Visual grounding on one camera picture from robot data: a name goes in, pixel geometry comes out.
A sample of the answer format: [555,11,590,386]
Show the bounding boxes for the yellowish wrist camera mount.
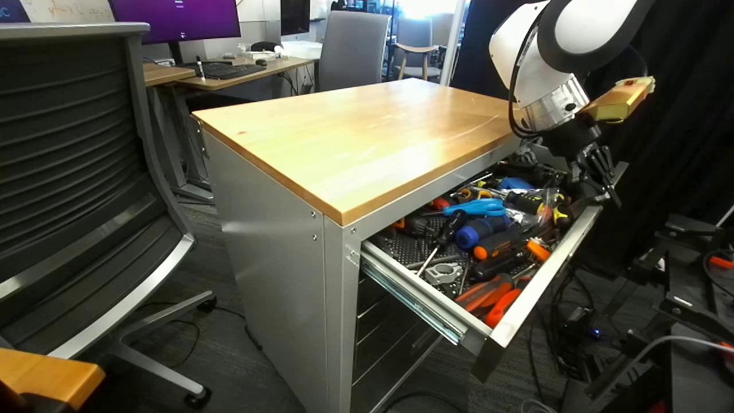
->
[586,73,659,127]

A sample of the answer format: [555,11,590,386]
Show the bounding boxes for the clear plastic bag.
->
[500,187,561,227]

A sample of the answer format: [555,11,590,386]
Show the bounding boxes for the loose steel wrench parts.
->
[410,258,470,296]

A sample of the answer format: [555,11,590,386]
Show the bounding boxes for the short orange handled tool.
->
[523,236,555,267]

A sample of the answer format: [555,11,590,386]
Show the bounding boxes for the red handled pliers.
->
[483,284,525,330]

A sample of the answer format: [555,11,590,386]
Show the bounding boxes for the white paper pile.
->
[270,42,324,64]

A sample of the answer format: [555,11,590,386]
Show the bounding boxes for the grey cabinet with wooden top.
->
[190,78,536,413]

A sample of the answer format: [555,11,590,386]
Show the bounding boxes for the dark mesh office chair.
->
[0,21,218,412]

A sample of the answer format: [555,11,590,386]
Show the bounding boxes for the monitor with purple screen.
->
[106,0,243,66]

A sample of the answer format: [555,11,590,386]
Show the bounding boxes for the blue black tool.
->
[495,175,535,194]

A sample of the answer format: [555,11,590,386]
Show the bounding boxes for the black keyboard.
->
[200,62,270,82]

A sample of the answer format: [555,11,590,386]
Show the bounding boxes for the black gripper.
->
[536,120,629,210]

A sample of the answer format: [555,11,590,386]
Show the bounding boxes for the grey metal tool drawer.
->
[359,148,616,386]

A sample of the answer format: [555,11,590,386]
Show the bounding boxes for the light blue handled tool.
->
[444,196,509,222]

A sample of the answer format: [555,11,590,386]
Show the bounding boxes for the blue handled screwdriver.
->
[455,217,511,256]

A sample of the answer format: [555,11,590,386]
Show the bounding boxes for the black curtain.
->
[453,0,734,274]

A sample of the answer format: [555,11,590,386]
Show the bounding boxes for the grey fabric office chair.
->
[314,10,392,95]

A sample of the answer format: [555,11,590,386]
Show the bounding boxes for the black robot platform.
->
[580,205,734,413]

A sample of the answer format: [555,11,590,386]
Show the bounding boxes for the black monitor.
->
[277,0,313,36]
[0,0,32,26]

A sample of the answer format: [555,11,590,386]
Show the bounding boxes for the black screwdriver with steel shaft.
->
[414,214,466,281]

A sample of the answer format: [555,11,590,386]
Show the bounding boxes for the grey cable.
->
[626,330,734,373]

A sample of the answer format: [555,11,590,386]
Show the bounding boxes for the wooden armchair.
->
[387,17,447,82]

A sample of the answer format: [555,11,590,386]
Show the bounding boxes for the black cable bundle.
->
[530,270,616,386]

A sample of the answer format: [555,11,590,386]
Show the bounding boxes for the orange black handled screwdriver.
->
[470,227,530,267]

